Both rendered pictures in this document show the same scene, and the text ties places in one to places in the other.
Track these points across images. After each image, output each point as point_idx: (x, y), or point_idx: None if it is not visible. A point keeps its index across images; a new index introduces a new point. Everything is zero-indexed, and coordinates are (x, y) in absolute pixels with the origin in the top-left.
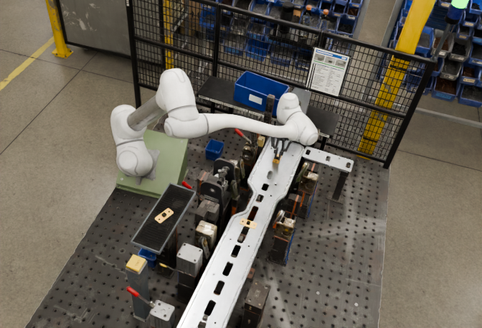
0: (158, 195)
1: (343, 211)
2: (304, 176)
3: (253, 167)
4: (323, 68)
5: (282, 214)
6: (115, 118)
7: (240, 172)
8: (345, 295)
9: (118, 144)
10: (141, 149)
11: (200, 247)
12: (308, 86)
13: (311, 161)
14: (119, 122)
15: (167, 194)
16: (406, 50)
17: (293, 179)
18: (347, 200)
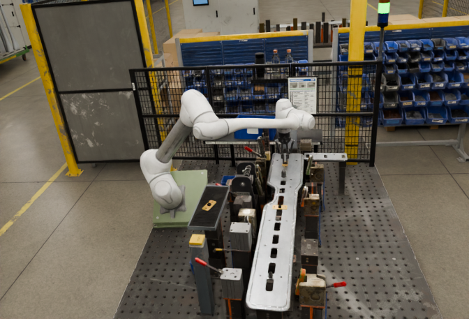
0: None
1: (351, 199)
2: (312, 167)
3: (268, 173)
4: (299, 93)
5: (307, 188)
6: (144, 159)
7: (259, 176)
8: (381, 254)
9: (151, 180)
10: (172, 179)
11: None
12: None
13: (313, 160)
14: (149, 160)
15: (206, 193)
16: (356, 59)
17: (301, 189)
18: (351, 193)
